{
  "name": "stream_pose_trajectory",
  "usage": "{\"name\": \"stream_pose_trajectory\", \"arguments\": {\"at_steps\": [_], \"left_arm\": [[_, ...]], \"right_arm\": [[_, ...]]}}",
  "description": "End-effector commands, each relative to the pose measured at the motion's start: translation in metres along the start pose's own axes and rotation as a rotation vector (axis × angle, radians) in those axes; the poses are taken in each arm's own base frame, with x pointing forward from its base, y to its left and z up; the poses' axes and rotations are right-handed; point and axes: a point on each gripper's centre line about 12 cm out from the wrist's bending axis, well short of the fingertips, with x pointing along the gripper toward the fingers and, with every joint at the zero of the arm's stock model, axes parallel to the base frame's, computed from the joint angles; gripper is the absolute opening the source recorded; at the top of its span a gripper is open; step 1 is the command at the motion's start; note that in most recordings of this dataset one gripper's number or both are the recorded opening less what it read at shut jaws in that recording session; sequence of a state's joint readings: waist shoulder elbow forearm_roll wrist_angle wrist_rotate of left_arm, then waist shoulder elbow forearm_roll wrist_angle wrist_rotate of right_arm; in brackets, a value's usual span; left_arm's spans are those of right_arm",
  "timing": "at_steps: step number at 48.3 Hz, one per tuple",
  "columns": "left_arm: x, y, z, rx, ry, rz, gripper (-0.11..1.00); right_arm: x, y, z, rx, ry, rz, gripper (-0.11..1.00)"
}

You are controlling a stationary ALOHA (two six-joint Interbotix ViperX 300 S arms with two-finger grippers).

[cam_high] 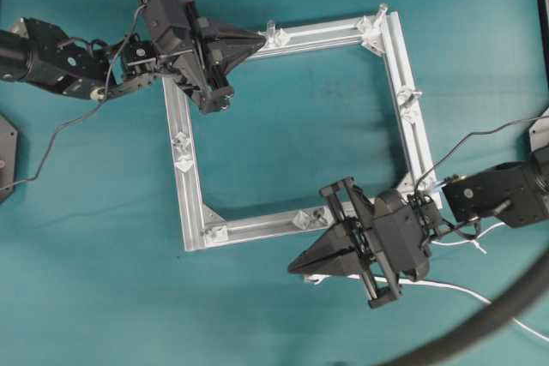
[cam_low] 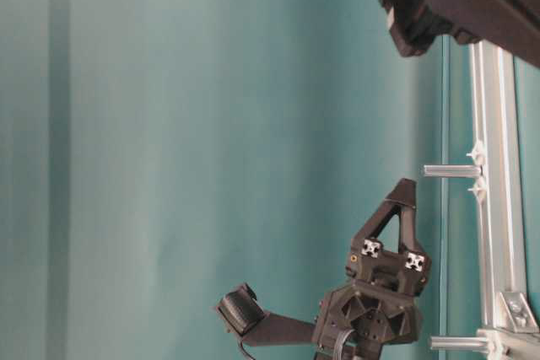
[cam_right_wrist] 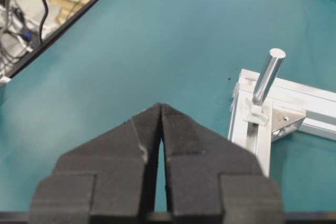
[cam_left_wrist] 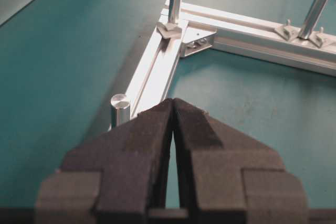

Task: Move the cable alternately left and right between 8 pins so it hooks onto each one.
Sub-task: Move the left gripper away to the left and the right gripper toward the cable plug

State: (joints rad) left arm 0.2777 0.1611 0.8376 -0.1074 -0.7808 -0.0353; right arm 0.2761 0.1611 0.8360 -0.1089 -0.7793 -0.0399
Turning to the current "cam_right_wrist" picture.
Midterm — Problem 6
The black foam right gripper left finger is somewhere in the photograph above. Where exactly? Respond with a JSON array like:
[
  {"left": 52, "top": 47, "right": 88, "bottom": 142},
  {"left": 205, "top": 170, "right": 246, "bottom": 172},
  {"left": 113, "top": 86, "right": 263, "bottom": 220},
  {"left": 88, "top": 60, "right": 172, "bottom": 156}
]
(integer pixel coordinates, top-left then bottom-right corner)
[{"left": 28, "top": 104, "right": 161, "bottom": 223}]

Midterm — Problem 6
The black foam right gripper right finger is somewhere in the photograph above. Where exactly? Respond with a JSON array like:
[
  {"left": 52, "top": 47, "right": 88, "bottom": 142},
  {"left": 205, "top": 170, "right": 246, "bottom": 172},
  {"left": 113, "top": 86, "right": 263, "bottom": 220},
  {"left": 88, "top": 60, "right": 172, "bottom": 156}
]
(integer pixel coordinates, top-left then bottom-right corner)
[{"left": 161, "top": 104, "right": 285, "bottom": 223}]

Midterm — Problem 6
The silver metal pin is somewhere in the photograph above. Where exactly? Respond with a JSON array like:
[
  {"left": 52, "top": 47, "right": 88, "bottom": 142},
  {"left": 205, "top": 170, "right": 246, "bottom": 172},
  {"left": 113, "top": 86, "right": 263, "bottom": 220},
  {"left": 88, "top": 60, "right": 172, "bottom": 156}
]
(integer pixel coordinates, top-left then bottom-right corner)
[{"left": 252, "top": 48, "right": 286, "bottom": 106}]

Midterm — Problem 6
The aluminium extrusion frame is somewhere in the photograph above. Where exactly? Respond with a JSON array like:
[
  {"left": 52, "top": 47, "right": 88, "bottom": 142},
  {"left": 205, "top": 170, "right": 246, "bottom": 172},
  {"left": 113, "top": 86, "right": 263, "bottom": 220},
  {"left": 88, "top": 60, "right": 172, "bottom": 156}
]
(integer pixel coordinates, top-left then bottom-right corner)
[{"left": 228, "top": 69, "right": 335, "bottom": 176}]

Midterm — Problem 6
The silver corner bracket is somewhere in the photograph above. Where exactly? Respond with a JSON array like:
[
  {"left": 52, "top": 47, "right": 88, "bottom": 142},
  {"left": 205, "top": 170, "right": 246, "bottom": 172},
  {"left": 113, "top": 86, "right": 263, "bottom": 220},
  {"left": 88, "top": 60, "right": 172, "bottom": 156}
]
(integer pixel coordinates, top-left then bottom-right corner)
[{"left": 271, "top": 106, "right": 306, "bottom": 142}]

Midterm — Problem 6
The black cable off table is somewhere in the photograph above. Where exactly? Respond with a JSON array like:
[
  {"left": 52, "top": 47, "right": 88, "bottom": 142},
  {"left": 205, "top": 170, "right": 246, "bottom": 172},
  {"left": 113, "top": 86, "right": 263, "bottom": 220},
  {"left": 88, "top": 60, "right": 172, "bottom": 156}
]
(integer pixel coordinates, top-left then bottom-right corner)
[{"left": 38, "top": 0, "right": 49, "bottom": 44}]

